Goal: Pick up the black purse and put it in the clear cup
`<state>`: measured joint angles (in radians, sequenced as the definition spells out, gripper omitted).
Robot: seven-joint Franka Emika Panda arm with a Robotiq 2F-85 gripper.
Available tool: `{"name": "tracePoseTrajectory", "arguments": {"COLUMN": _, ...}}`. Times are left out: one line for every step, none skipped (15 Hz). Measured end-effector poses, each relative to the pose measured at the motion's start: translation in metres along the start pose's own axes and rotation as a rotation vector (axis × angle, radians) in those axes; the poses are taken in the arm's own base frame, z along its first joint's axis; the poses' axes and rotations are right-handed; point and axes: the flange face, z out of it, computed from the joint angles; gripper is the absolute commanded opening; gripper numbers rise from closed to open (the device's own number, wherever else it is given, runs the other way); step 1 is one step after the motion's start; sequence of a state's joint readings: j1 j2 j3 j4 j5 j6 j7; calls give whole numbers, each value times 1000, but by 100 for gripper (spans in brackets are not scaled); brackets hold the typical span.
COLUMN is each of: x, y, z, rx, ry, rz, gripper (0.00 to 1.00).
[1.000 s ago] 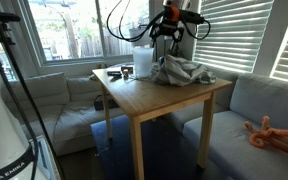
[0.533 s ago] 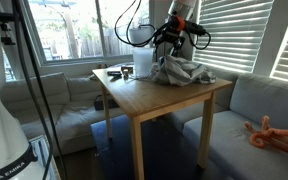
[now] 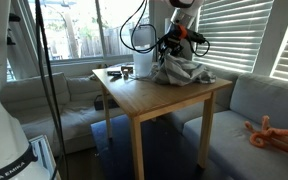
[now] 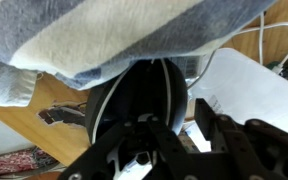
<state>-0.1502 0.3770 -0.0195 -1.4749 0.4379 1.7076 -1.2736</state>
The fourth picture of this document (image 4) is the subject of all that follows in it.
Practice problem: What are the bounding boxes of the black round bowl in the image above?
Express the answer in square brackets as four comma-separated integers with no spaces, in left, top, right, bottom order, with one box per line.
[84,57,189,169]

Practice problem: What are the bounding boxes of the grey sectional sofa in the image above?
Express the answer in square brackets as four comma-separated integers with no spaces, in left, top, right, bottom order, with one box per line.
[0,110,36,158]

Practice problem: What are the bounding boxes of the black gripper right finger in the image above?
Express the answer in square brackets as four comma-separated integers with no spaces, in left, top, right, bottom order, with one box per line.
[193,97,288,180]

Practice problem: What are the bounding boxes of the red patterned cloth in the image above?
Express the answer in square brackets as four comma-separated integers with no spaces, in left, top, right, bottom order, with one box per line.
[0,147,61,178]

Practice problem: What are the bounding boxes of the blue white striped cloth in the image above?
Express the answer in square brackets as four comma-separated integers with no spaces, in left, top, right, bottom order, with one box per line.
[0,0,279,108]

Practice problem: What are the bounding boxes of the light wooden table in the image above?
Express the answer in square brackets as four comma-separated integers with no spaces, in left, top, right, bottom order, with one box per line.
[0,0,288,180]

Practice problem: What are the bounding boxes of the white charger cable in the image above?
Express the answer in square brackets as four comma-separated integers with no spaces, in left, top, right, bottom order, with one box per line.
[186,11,288,90]

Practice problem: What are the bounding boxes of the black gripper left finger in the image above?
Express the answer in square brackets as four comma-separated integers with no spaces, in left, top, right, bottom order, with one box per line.
[57,115,202,180]

